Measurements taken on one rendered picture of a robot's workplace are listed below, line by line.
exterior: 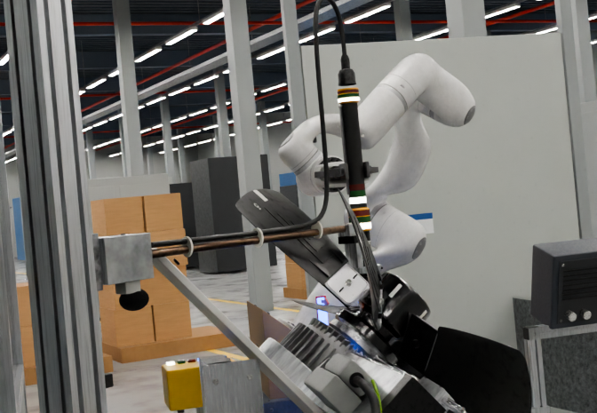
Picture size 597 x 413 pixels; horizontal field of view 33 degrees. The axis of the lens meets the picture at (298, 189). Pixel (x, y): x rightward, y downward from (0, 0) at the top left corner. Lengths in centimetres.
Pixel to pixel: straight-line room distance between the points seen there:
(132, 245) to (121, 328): 855
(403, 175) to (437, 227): 142
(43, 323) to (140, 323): 864
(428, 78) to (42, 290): 120
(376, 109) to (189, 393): 76
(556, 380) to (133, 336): 667
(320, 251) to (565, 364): 209
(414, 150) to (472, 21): 636
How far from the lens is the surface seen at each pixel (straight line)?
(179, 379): 228
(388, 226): 265
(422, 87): 238
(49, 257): 148
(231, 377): 178
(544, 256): 255
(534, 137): 420
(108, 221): 1002
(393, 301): 189
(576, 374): 389
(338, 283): 193
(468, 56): 411
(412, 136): 257
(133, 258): 155
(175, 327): 1026
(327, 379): 160
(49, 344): 150
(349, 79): 201
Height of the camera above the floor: 142
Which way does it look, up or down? 1 degrees up
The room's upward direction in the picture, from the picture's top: 5 degrees counter-clockwise
